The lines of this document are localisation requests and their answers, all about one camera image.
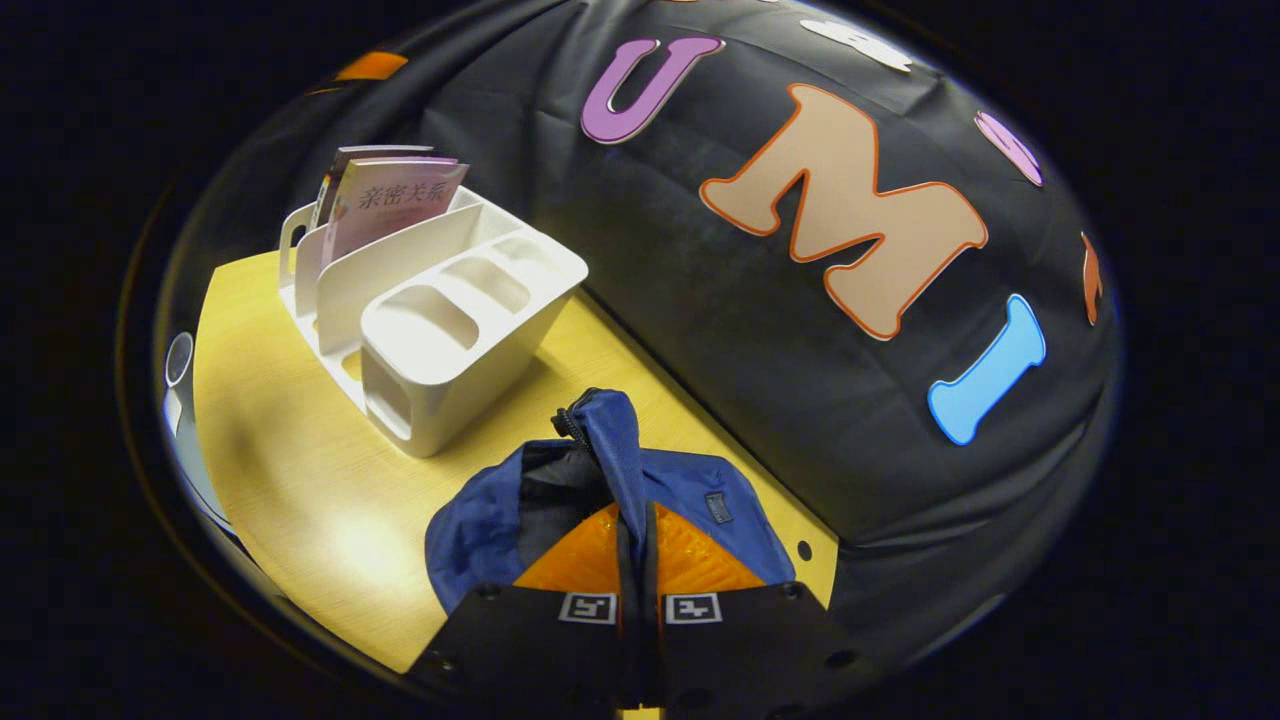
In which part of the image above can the blue schoolbag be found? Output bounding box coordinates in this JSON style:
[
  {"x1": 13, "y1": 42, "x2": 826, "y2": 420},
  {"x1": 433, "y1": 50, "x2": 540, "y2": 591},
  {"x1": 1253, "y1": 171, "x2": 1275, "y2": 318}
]
[{"x1": 425, "y1": 388, "x2": 798, "y2": 616}]

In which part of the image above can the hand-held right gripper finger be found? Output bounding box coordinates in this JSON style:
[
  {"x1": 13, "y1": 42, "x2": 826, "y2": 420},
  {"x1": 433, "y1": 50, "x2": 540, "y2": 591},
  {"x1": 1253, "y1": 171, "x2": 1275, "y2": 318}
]
[
  {"x1": 640, "y1": 503, "x2": 881, "y2": 716},
  {"x1": 405, "y1": 503, "x2": 641, "y2": 706}
]

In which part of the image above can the pink cover book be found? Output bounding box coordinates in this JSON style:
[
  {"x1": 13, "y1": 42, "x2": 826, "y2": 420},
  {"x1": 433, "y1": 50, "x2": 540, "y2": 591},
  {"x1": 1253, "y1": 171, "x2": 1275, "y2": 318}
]
[{"x1": 320, "y1": 157, "x2": 471, "y2": 266}]

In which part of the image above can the black backdrop cloth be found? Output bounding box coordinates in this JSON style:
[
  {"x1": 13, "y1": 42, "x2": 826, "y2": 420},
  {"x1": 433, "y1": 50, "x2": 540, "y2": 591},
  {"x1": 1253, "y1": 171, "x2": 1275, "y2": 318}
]
[{"x1": 165, "y1": 0, "x2": 1121, "y2": 681}]

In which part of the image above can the white plastic bookshelf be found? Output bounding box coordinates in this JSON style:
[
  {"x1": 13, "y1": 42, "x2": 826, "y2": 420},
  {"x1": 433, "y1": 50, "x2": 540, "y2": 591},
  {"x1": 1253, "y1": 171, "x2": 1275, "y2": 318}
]
[{"x1": 278, "y1": 185, "x2": 589, "y2": 459}]

